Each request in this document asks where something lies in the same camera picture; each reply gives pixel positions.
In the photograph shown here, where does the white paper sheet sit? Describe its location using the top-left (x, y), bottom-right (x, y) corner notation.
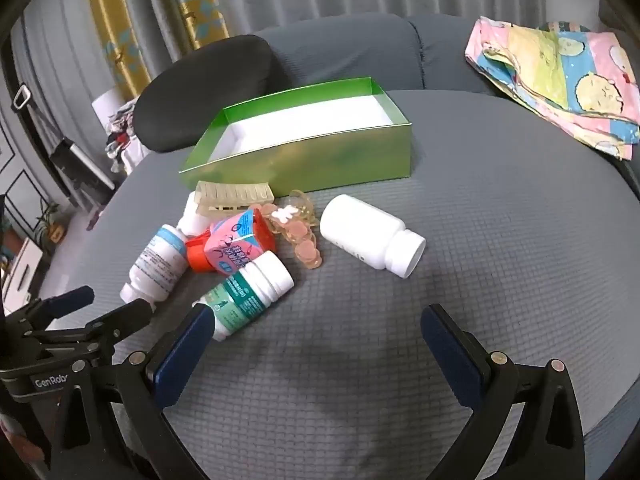
top-left (91, 87), bottom-right (131, 126)

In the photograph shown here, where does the grey sofa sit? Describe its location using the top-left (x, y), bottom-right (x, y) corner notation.
top-left (37, 12), bottom-right (640, 480)

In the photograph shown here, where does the beige hair claw clip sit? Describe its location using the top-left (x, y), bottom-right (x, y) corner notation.
top-left (194, 180), bottom-right (276, 212)

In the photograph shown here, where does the green cardboard box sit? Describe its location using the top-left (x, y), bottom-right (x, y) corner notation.
top-left (178, 76), bottom-right (413, 195)

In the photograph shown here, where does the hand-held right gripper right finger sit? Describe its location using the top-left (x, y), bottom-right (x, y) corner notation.
top-left (420, 304), bottom-right (586, 480)

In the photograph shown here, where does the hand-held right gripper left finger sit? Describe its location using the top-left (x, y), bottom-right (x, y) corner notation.
top-left (50, 302), bottom-right (217, 480)

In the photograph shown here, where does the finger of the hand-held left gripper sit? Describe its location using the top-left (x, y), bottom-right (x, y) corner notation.
top-left (5, 285), bottom-right (96, 333)
top-left (22, 300), bottom-right (153, 361)

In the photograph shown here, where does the plain white pill bottle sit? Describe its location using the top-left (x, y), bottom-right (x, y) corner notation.
top-left (320, 194), bottom-right (427, 279)

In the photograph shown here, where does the pink transparent hair clip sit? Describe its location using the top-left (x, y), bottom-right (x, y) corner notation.
top-left (262, 190), bottom-right (325, 271)

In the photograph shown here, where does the pile of clothes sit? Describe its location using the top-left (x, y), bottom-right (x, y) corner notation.
top-left (105, 100), bottom-right (143, 176)

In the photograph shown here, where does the yellow patterned curtain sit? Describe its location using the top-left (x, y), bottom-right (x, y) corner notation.
top-left (85, 0), bottom-right (231, 103)

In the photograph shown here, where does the white cabinet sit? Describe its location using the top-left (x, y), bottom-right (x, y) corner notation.
top-left (0, 237), bottom-right (43, 311)

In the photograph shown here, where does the potted plant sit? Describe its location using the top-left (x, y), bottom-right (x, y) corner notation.
top-left (32, 202), bottom-right (68, 246)

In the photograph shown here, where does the small white bottle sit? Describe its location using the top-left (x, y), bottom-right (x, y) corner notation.
top-left (177, 192), bottom-right (213, 238)

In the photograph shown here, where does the black folding stand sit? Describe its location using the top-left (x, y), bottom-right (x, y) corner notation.
top-left (50, 137), bottom-right (116, 201)

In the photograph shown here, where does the white bottle blue label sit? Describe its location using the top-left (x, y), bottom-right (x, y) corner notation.
top-left (120, 225), bottom-right (188, 311)

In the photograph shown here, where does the pink orange carton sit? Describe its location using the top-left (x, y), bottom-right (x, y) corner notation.
top-left (186, 208), bottom-right (277, 276)

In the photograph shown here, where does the black cushion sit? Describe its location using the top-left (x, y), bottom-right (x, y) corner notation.
top-left (131, 35), bottom-right (296, 153)

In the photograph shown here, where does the white bottle green label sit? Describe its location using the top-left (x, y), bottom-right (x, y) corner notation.
top-left (192, 251), bottom-right (295, 342)

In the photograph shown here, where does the colourful printed cloth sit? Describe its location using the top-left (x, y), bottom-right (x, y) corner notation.
top-left (464, 16), bottom-right (640, 162)

